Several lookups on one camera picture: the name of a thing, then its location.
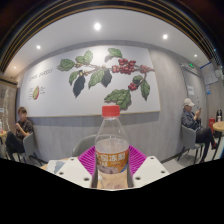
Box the recessed ceiling lights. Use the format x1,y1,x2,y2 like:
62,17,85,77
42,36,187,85
35,22,199,59

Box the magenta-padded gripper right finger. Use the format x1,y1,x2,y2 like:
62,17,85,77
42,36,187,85
126,145,170,189

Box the clear red-capped drink bottle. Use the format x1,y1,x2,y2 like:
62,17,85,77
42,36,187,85
94,105,130,190

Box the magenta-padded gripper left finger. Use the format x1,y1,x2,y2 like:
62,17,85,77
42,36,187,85
54,145,100,190

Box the person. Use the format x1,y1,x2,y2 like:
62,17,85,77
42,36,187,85
180,97,218,164
4,106,34,161

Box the coffee plant wall mural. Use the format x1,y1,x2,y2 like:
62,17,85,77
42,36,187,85
19,45,162,118

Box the grey upholstered chair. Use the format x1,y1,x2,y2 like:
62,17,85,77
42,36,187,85
22,132,44,166
71,133,98,158
176,124,205,164

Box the small round wooden table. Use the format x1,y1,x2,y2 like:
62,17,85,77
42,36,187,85
211,121,224,161

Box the wall notice board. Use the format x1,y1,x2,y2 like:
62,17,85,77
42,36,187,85
200,61,219,86

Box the black thermos flask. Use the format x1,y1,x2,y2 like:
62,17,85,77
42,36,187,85
215,109,223,123

